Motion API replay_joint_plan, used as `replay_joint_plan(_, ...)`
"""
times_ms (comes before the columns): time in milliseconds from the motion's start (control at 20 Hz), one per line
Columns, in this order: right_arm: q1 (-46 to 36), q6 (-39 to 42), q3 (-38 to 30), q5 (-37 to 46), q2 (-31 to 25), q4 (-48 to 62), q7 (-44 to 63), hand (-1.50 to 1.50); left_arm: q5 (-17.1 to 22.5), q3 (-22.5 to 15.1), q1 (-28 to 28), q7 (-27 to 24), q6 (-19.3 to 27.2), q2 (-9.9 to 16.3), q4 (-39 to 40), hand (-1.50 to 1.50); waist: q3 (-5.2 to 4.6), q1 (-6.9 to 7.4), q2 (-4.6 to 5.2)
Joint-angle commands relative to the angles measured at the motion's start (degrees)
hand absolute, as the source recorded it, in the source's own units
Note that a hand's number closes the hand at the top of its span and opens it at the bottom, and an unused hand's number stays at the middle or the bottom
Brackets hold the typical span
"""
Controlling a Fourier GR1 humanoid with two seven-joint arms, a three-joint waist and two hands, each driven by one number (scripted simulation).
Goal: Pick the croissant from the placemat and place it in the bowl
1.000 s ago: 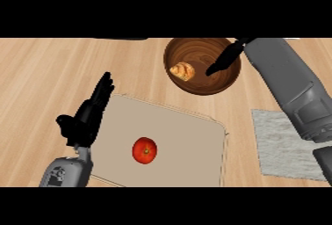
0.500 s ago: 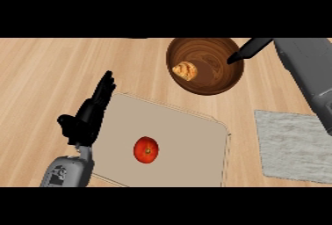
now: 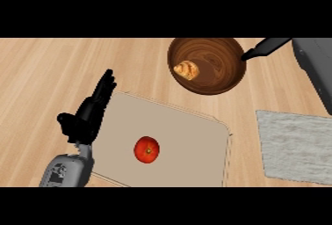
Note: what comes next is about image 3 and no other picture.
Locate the brown wooden bowl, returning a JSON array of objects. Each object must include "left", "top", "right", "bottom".
[{"left": 165, "top": 38, "right": 247, "bottom": 96}]

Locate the red tomato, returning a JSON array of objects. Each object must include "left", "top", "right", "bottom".
[{"left": 132, "top": 135, "right": 160, "bottom": 164}]

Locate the beige placemat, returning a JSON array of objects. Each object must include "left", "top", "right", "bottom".
[{"left": 88, "top": 91, "right": 232, "bottom": 188}]

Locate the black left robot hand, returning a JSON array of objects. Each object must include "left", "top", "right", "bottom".
[{"left": 55, "top": 69, "right": 117, "bottom": 146}]

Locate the golden croissant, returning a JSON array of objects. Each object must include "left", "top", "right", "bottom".
[{"left": 172, "top": 60, "right": 200, "bottom": 82}]

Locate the grey speckled cloth mat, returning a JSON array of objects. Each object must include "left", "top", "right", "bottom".
[{"left": 253, "top": 109, "right": 332, "bottom": 186}]

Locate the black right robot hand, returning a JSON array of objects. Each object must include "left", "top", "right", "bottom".
[{"left": 240, "top": 38, "right": 291, "bottom": 62}]

